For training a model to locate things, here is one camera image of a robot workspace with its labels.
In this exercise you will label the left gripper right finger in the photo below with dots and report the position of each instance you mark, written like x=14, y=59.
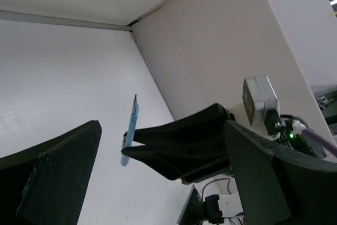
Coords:
x=278, y=185

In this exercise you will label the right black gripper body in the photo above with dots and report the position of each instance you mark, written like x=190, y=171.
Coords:
x=297, y=135

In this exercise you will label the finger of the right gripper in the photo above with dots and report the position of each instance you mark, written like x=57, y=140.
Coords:
x=199, y=133
x=174, y=162

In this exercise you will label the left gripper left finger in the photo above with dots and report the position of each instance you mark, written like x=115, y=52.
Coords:
x=47, y=183

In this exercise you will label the blue pen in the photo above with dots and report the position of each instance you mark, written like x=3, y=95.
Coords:
x=129, y=135

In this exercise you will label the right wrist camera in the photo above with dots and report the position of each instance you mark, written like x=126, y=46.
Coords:
x=261, y=104

